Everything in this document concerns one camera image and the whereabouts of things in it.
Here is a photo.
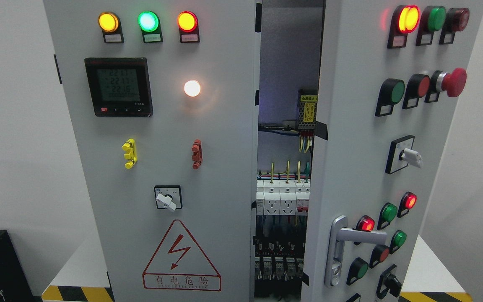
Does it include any green indicator light left door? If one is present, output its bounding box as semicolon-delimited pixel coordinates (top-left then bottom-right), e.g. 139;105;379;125
138;11;163;43

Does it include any metal mesh power supply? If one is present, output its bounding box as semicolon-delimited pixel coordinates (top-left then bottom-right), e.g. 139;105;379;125
296;89;318;130

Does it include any white socket breaker row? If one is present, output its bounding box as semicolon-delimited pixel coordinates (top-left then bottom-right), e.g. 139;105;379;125
256;179;311;216

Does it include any yellow terminal post block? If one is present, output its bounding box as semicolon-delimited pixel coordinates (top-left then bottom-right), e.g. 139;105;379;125
122;139;138;169

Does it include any red terminal post block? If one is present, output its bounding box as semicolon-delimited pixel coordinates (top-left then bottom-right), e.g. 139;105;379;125
191;139;203;170

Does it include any silver door lever handle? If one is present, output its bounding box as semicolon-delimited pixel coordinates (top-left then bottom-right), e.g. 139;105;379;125
325;215;388;287

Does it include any lower white breaker row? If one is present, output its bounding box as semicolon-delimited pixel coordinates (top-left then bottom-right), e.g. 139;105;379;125
254;256;304;281

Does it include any lit red indicator right door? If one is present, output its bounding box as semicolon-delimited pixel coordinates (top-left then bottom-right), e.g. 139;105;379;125
387;5;420;49

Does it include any white rotary selector switch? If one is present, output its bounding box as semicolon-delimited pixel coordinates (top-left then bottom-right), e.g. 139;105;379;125
154;185;183;212

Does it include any yellow indicator light left door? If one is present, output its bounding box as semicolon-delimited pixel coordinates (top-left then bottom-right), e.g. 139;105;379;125
98;11;124;43

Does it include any red indicator light left door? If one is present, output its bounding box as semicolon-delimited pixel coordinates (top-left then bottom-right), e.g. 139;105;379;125
177;11;200;43

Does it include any black digital power meter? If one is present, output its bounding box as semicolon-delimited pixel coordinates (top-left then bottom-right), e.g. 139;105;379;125
84;57;153;117

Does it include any white indicator light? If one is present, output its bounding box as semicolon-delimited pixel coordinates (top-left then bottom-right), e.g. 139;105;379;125
183;80;201;97

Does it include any grey cabinet door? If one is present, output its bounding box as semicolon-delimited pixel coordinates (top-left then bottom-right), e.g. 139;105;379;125
301;0;483;302
44;0;260;302

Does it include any white rotary switch right door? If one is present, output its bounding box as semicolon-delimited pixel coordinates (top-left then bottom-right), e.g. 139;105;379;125
385;135;423;174

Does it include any red electric hazard warning sign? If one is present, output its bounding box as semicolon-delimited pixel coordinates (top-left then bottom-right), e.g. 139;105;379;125
142;219;222;291

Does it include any red mushroom emergency stop button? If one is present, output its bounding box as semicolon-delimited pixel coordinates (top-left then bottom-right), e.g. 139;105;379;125
424;68;467;103

